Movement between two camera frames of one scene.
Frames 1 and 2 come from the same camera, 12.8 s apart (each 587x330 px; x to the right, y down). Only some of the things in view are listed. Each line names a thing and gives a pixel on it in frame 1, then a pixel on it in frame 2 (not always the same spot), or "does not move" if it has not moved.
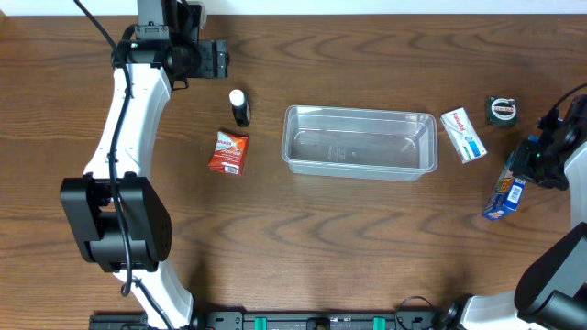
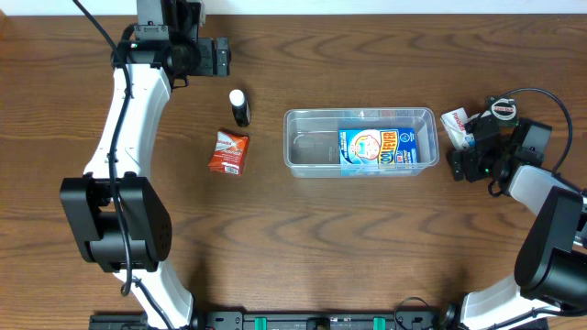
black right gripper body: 523,161 → 479,138
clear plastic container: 359,143 does not move
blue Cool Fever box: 506,195 → 378,152
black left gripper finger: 222,65 does not move
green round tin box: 501,111 does not move
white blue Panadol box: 464,136 does not move
